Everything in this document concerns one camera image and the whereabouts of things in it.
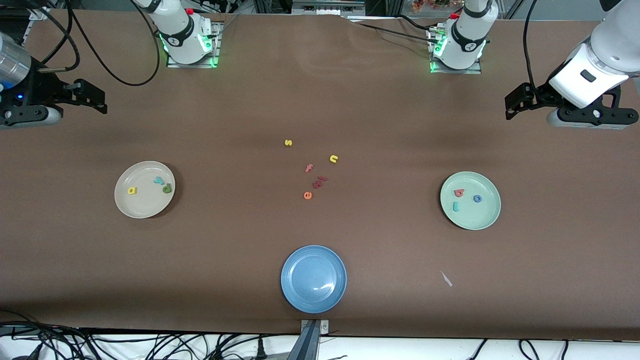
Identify beige brown plate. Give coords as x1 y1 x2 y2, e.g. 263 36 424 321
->
114 160 177 219

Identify light green plate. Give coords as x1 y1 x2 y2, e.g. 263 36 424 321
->
440 171 502 231

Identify orange artificial flowers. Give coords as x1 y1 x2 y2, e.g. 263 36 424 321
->
411 0 463 12

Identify brown table cover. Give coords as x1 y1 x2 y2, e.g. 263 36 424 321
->
0 9 640 342

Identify blue plate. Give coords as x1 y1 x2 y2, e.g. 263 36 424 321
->
280 244 348 315

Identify long looped black cable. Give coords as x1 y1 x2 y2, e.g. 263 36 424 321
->
67 0 161 87

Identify black hanging arm cable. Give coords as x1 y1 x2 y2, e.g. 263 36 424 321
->
523 0 539 91

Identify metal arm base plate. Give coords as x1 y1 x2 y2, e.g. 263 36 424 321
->
166 20 222 69
429 25 483 75

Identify black cable across table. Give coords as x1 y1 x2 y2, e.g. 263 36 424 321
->
350 15 441 44

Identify tangled black cables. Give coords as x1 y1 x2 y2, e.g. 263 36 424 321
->
0 310 281 360

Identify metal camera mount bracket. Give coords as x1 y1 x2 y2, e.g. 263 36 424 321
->
285 319 331 360

